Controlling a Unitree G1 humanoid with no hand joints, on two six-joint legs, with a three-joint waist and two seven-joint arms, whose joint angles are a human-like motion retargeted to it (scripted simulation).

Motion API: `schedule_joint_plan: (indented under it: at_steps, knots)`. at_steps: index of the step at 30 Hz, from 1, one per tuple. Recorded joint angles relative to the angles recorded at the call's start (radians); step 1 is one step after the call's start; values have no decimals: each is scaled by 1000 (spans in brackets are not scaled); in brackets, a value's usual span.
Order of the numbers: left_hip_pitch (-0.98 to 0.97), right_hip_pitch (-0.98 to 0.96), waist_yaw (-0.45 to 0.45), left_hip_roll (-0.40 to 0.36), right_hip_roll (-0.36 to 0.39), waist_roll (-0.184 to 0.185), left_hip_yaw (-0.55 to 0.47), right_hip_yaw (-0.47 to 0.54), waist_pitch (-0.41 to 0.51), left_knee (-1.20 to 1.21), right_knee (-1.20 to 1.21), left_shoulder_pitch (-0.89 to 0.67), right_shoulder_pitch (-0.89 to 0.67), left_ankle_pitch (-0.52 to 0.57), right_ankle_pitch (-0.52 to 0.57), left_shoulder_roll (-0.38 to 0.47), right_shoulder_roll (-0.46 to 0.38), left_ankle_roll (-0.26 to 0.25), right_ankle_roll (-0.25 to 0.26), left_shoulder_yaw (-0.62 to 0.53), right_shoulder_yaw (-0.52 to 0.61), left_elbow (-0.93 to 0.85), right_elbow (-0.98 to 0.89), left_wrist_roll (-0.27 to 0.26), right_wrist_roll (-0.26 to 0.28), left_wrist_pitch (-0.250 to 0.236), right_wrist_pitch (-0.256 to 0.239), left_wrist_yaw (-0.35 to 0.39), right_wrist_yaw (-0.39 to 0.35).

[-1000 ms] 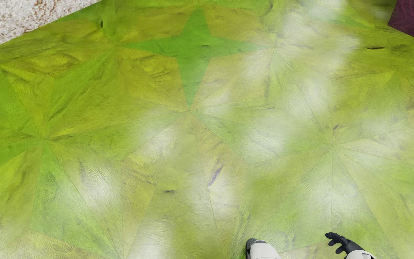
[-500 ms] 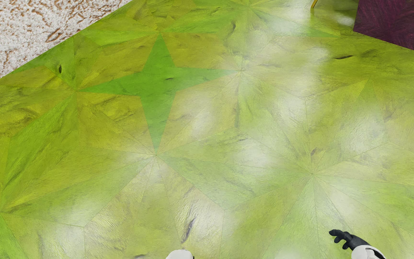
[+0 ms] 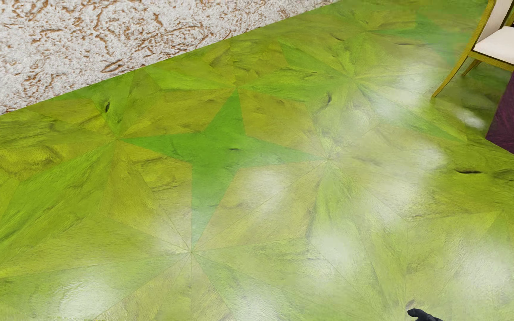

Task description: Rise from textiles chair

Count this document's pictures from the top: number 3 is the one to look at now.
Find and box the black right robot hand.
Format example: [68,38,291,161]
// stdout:
[406,308,444,321]

